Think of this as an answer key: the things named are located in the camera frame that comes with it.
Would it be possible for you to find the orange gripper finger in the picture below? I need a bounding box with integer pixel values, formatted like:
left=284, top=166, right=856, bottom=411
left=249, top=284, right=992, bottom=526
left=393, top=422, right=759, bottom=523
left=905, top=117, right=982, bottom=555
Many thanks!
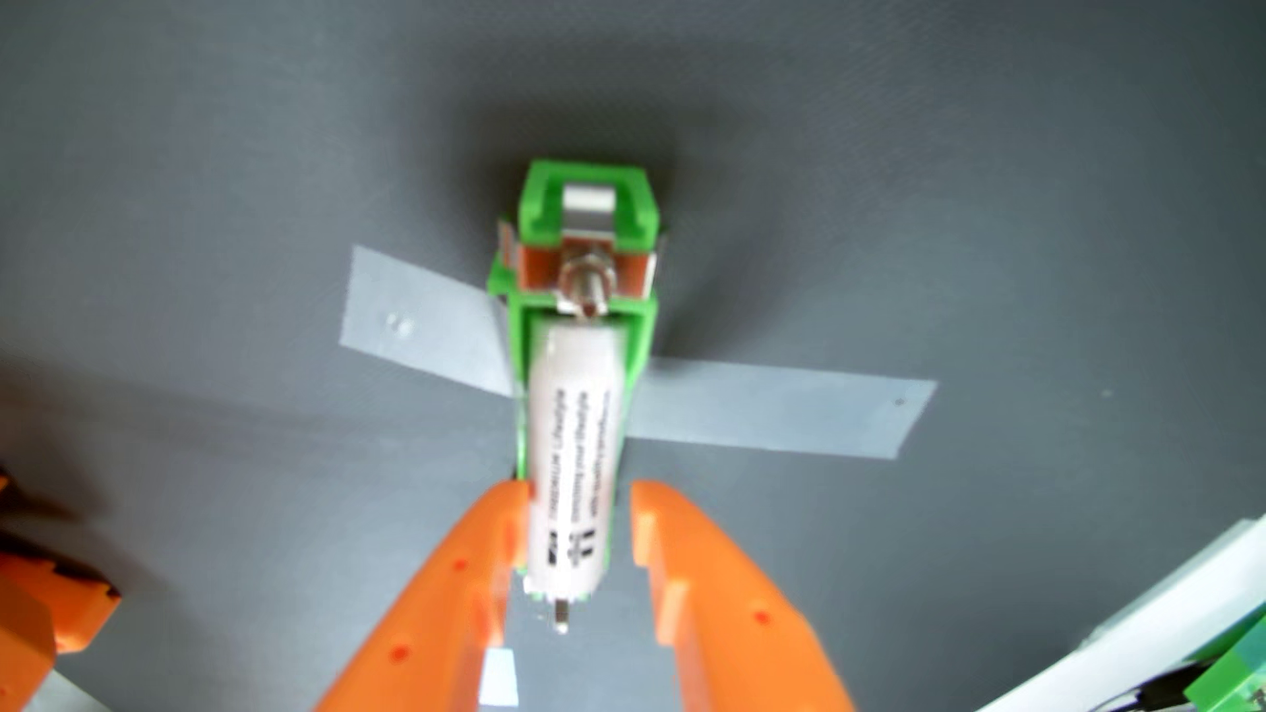
left=315, top=481, right=531, bottom=712
left=630, top=481, right=860, bottom=712

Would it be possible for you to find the white cylindrical battery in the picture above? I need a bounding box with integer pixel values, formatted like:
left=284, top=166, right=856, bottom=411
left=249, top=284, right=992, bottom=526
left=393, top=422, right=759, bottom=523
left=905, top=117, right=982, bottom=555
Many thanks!
left=524, top=321, right=626, bottom=605

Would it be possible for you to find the green battery holder with bolts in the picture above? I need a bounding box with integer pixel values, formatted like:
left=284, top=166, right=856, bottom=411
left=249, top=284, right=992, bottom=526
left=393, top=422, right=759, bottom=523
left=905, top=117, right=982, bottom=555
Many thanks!
left=487, top=160, right=662, bottom=634

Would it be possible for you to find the grey tape strip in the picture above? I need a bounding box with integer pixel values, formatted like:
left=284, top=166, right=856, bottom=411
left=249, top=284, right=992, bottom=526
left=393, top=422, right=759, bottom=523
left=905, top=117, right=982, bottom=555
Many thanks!
left=339, top=245, right=939, bottom=461

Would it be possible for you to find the orange robot part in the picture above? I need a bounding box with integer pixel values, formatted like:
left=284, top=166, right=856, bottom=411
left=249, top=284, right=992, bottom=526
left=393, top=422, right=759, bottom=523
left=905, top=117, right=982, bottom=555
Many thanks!
left=0, top=465, right=122, bottom=712

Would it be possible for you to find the green holder with teal tape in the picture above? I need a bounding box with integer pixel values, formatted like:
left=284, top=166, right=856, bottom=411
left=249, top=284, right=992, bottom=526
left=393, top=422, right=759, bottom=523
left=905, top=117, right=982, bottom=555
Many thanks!
left=1182, top=613, right=1266, bottom=712

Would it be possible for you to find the dark grey mat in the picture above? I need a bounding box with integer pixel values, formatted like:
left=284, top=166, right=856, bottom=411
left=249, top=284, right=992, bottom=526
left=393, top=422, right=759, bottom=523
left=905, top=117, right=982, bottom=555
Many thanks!
left=0, top=0, right=1266, bottom=712

